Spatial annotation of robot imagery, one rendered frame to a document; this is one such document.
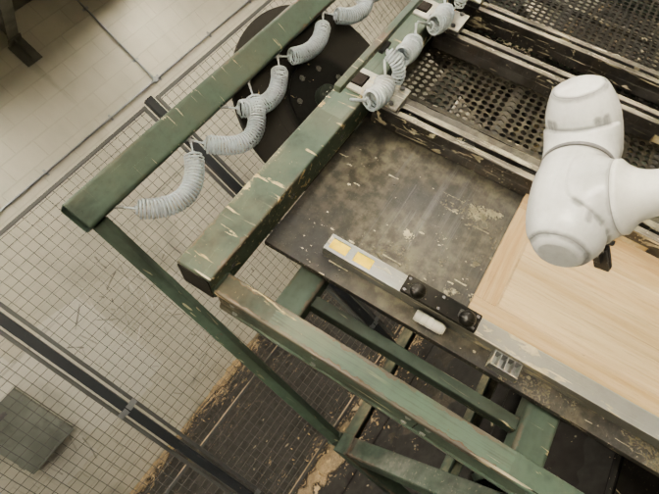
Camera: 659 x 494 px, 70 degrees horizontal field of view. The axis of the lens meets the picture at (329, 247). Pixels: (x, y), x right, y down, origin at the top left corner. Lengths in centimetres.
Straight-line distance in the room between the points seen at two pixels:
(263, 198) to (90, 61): 492
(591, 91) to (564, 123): 5
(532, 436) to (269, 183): 87
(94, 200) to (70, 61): 454
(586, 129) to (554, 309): 63
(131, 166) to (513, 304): 115
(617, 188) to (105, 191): 128
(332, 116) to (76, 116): 462
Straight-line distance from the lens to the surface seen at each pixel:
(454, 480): 173
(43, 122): 577
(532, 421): 125
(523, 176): 143
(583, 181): 70
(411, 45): 147
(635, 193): 70
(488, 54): 178
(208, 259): 113
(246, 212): 118
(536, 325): 127
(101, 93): 589
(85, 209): 150
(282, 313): 111
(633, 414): 129
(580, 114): 78
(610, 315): 138
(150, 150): 158
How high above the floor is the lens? 206
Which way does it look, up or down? 19 degrees down
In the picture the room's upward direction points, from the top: 44 degrees counter-clockwise
